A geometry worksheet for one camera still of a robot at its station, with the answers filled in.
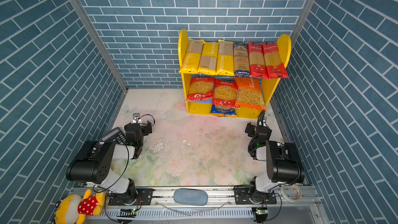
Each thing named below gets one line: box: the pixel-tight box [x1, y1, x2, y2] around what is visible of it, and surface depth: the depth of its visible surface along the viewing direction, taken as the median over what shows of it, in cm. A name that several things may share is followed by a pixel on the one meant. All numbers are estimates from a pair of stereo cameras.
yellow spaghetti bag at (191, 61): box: [178, 38, 205, 75], surface depth 79 cm
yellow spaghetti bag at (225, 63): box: [216, 39, 235, 77], surface depth 77 cm
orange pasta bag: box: [234, 76, 267, 111], surface depth 96 cm
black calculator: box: [99, 127, 127, 145], surface depth 93 cm
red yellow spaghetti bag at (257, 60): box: [247, 42, 268, 79], surface depth 77 cm
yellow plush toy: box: [51, 189, 106, 224], surface depth 67 cm
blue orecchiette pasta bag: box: [210, 103, 238, 119], surface depth 102 cm
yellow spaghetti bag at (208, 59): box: [197, 41, 220, 76], surface depth 78 cm
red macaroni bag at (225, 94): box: [211, 78, 241, 109], surface depth 96 cm
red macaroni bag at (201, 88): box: [186, 76, 215, 102], surface depth 98 cm
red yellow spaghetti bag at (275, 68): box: [262, 42, 289, 79], surface depth 75 cm
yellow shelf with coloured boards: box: [278, 34, 292, 69], surface depth 69 cm
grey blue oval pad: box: [173, 188, 209, 206], surface depth 73 cm
